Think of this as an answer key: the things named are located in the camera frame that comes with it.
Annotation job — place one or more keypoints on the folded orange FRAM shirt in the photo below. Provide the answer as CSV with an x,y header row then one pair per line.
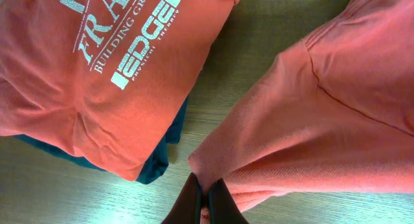
x,y
102,79

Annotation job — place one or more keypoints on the folded navy shirt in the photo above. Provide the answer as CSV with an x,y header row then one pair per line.
x,y
153,168

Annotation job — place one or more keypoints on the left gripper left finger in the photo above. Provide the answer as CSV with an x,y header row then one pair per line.
x,y
187,208

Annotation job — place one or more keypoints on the orange soccer t-shirt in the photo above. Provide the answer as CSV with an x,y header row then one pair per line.
x,y
334,113

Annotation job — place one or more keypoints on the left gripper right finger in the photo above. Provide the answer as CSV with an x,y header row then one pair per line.
x,y
221,206

